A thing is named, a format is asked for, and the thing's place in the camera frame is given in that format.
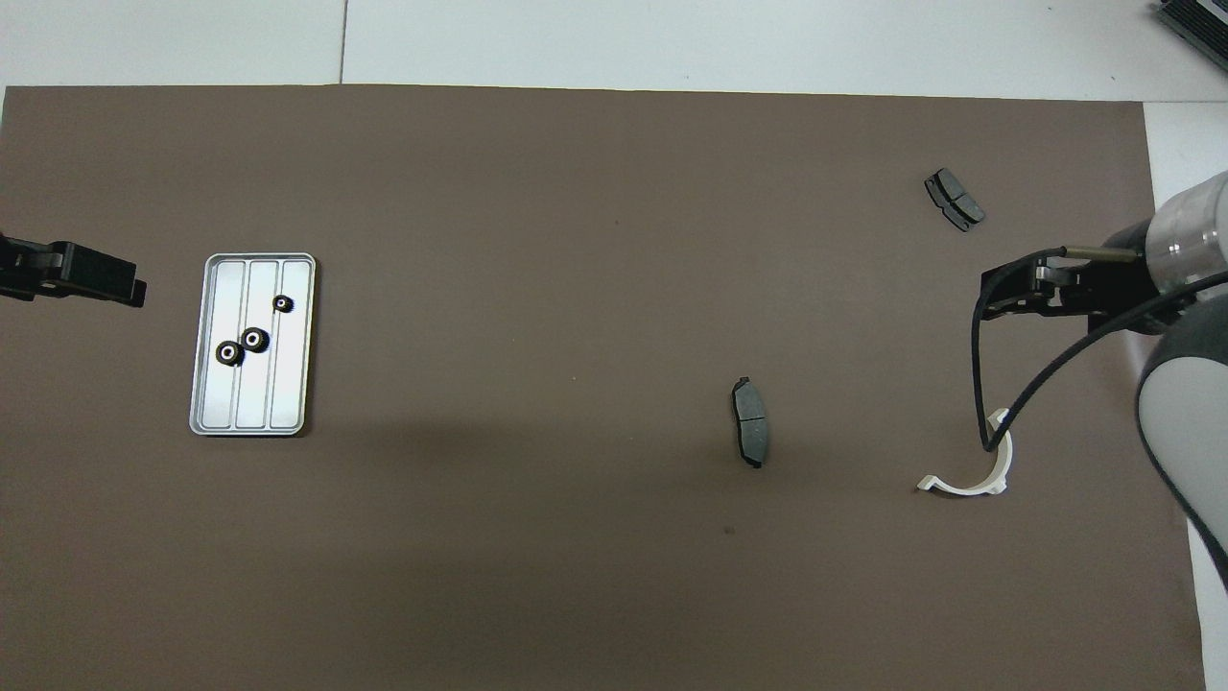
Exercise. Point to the brown table mat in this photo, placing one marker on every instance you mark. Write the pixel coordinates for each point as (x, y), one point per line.
(576, 240)

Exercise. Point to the short dark grey brake pad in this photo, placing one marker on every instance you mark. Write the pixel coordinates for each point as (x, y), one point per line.
(955, 199)

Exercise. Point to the dark ribbed device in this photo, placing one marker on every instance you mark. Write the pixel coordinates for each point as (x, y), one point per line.
(1199, 27)

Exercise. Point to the silver metal compartment tray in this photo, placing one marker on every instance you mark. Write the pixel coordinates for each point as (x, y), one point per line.
(288, 393)

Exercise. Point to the small black bearing gear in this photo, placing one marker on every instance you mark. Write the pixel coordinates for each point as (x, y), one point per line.
(282, 303)

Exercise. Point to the long dark grey brake pad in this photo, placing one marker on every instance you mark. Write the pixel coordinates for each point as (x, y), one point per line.
(753, 430)

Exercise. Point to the white curved plastic bracket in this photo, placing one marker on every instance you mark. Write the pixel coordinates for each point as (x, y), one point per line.
(967, 488)

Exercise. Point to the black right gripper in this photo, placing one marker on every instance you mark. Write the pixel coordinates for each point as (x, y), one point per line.
(1113, 293)

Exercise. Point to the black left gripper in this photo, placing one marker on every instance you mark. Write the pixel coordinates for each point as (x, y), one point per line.
(24, 269)

